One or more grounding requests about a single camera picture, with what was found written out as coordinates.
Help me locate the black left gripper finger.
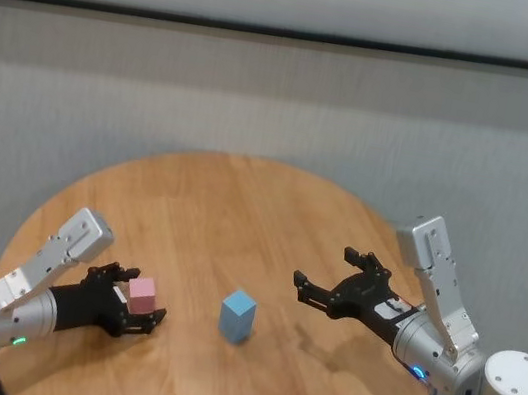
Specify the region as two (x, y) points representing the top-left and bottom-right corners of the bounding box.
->
(119, 302), (169, 342)
(87, 258), (143, 289)

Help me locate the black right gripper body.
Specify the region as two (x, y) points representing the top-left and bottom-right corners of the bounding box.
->
(320, 262), (427, 358)

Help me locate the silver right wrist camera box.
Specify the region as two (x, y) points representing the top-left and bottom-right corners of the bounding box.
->
(376, 209), (498, 366)

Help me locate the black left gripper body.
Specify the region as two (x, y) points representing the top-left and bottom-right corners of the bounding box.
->
(41, 258), (139, 343)

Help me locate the blue cube block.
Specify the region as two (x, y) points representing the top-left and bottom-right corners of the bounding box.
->
(216, 312), (254, 346)
(219, 286), (259, 324)

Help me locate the black wall baseboard strip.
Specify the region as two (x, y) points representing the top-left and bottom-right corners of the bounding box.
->
(0, 0), (528, 90)

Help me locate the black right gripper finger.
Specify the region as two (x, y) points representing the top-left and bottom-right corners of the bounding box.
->
(339, 245), (396, 285)
(287, 268), (341, 317)

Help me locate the pink cube block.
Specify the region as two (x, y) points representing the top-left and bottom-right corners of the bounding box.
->
(123, 275), (161, 317)

